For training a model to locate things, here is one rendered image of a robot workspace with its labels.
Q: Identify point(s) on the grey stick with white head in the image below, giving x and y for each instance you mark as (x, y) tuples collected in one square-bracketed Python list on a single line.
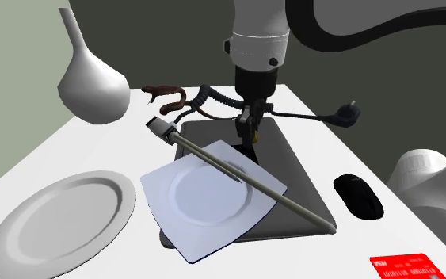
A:
[(284, 201)]

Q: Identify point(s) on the black computer mouse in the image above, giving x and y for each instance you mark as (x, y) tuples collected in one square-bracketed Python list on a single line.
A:
[(357, 197)]

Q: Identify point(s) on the white long-necked vase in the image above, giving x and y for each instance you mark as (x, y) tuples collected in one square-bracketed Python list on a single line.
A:
[(93, 90)]

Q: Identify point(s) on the white round plate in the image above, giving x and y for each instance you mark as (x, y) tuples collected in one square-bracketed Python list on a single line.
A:
[(64, 222)]

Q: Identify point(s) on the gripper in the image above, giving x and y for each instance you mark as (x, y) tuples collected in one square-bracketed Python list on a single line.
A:
[(255, 83)]

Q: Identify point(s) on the red card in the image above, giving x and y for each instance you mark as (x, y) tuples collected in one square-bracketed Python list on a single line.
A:
[(404, 266)]

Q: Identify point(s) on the white square plate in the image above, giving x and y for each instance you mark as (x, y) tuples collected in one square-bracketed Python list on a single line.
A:
[(203, 208)]

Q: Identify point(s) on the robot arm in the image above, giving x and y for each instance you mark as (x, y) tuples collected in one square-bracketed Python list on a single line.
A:
[(259, 34)]

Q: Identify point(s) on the brown curled snake figure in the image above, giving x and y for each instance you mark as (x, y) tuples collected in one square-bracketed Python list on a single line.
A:
[(168, 90)]

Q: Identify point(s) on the grey closed laptop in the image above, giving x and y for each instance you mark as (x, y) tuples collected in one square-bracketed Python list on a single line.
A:
[(290, 170)]

